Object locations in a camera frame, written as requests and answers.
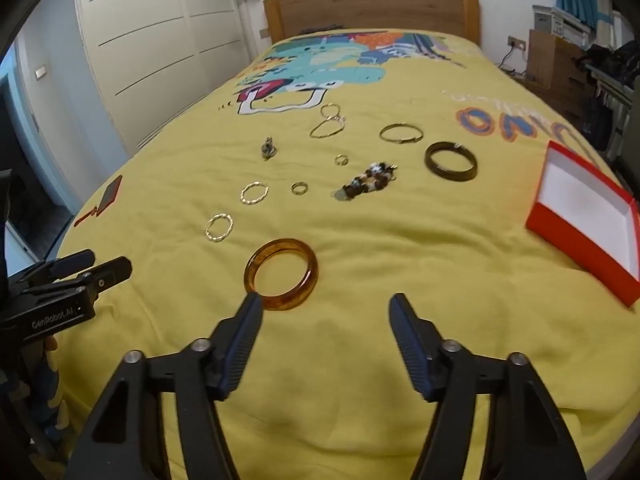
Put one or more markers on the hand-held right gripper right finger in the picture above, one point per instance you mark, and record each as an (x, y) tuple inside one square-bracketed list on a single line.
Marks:
[(411, 342)]

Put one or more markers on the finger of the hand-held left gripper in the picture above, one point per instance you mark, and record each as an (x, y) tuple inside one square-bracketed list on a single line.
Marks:
[(111, 270), (72, 261)]

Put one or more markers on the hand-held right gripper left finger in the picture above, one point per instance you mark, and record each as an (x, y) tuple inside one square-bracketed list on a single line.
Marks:
[(244, 332)]

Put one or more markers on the amber resin bangle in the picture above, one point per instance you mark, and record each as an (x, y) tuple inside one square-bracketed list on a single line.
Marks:
[(312, 272)]

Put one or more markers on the red box white inside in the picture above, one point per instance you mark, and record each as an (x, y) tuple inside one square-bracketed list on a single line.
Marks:
[(580, 200)]

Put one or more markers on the person's left hand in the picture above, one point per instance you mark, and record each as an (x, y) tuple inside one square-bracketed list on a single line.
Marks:
[(49, 347)]

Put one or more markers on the red flat tag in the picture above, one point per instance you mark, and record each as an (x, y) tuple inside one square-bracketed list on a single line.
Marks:
[(109, 194)]

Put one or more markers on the yellow printed blanket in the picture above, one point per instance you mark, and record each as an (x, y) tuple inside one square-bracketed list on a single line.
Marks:
[(400, 240)]

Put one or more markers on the gold twisted hoop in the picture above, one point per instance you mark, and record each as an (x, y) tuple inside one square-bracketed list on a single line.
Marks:
[(242, 194), (207, 229)]

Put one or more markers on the dark brown bangle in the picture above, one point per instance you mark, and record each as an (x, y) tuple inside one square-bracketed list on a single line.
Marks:
[(450, 172)]

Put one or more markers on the small silver charm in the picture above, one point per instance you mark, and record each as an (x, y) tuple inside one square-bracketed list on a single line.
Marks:
[(268, 150)]

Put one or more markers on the white wardrobe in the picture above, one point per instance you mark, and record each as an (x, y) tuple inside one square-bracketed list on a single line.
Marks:
[(160, 35)]

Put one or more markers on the brown wooden cabinet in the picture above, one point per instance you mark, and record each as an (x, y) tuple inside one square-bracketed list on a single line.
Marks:
[(555, 70)]

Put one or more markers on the wooden headboard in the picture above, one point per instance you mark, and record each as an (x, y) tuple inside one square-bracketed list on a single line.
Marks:
[(375, 7)]

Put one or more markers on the black backpack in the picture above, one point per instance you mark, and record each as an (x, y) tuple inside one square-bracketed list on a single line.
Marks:
[(612, 62)]

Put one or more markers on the white printer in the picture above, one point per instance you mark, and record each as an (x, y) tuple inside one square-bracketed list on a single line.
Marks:
[(560, 22)]

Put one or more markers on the white light switch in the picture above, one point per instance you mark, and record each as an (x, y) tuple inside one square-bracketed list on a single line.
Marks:
[(41, 71)]

